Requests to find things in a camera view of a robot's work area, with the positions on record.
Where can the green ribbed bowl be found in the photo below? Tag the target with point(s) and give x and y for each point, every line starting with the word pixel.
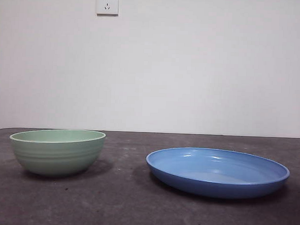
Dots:
pixel 57 158

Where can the white wall socket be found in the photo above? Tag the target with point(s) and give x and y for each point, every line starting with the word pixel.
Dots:
pixel 107 5

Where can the blue round plate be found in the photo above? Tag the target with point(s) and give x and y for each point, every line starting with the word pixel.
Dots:
pixel 211 183

